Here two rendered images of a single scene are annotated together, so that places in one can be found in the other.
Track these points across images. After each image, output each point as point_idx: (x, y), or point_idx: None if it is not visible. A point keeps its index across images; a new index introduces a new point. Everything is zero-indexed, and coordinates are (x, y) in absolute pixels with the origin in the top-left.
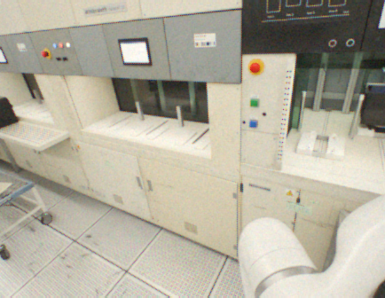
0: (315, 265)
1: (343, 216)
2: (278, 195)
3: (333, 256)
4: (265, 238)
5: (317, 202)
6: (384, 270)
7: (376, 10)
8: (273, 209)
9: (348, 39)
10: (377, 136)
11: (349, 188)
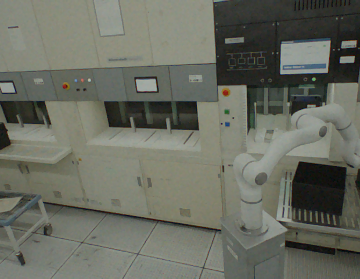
0: (276, 215)
1: (284, 172)
2: None
3: (284, 202)
4: (243, 157)
5: None
6: (277, 156)
7: (277, 67)
8: None
9: (268, 78)
10: None
11: (284, 156)
